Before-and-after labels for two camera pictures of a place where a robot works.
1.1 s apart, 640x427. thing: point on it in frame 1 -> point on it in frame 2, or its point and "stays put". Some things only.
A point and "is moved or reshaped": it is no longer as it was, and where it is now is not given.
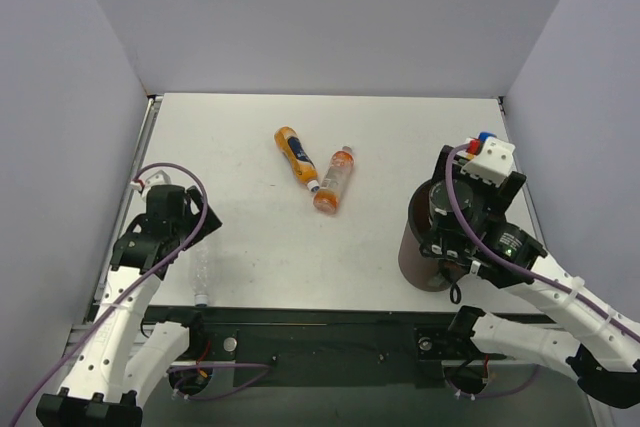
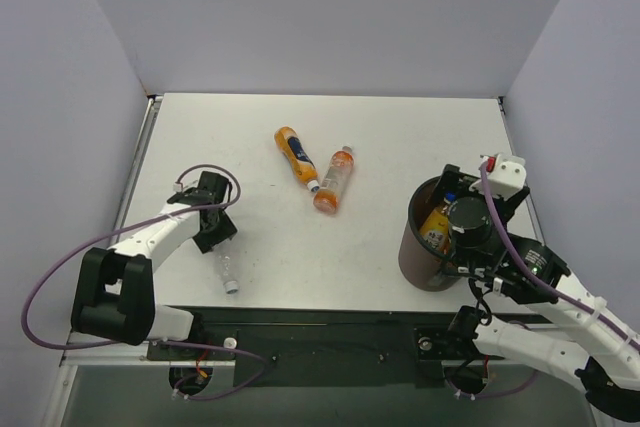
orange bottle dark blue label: (299, 156) stays put
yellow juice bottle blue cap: (483, 136) is moved or reshaped
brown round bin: (416, 269) stays put
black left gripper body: (201, 217) -> (216, 233)
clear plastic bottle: (201, 274) -> (228, 274)
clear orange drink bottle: (327, 197) stays put
